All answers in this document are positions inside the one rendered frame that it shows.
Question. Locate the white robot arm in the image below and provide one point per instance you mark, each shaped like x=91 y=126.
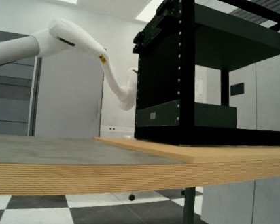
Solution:
x=60 y=35

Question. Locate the tan flat board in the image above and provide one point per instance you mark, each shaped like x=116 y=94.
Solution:
x=198 y=153

